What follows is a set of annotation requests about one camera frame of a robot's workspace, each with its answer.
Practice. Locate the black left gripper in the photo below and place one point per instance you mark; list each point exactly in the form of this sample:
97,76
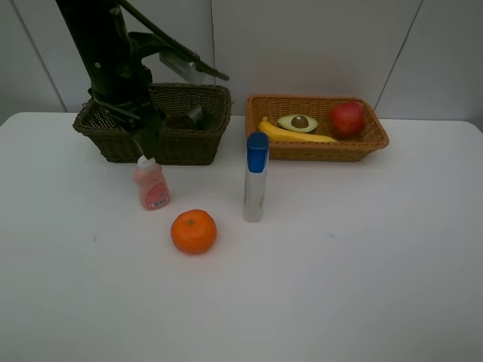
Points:
133,110

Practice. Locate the pink bottle white cap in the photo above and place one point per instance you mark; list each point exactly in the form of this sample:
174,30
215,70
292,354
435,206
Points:
152,187

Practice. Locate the dark green pump bottle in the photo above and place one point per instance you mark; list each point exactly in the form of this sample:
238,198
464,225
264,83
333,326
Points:
199,118

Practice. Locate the orange tangerine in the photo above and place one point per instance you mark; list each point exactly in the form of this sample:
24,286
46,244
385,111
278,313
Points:
194,232

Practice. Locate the white tube blue cap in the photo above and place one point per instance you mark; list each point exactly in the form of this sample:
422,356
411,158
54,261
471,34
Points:
256,162

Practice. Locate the yellow banana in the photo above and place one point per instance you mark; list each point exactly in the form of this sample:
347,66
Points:
277,134

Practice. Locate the halved avocado with pit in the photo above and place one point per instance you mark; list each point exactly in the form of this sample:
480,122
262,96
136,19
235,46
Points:
298,123

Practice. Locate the red apple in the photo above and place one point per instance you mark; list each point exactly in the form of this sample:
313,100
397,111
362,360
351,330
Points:
348,119

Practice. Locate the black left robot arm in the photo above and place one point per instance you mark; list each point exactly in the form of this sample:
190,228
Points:
119,80

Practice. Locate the dark green wicker basket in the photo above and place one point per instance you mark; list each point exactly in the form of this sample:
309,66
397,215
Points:
179,144

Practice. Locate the orange wicker basket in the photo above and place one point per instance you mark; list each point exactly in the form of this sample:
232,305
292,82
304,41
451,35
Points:
272,107

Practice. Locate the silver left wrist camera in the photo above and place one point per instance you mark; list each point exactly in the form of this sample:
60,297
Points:
186,70

